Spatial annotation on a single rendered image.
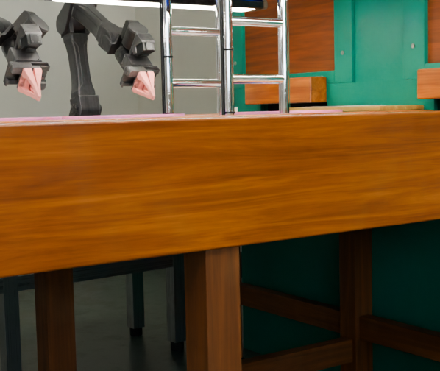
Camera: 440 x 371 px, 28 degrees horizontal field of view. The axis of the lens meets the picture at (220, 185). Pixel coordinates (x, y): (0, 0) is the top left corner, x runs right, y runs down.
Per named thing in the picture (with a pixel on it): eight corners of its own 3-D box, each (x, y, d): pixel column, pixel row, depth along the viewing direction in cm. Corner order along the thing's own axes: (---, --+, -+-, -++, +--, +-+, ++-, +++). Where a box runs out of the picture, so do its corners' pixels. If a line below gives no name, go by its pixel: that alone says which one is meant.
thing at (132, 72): (165, 87, 233) (151, 66, 239) (141, 88, 229) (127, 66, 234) (157, 107, 237) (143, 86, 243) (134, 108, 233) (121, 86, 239)
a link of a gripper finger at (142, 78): (172, 87, 235) (158, 66, 240) (149, 87, 230) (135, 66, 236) (165, 107, 239) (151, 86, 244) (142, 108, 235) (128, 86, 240)
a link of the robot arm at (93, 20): (136, 36, 248) (88, -7, 267) (109, 34, 242) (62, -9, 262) (126, 74, 253) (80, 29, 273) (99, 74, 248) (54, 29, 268)
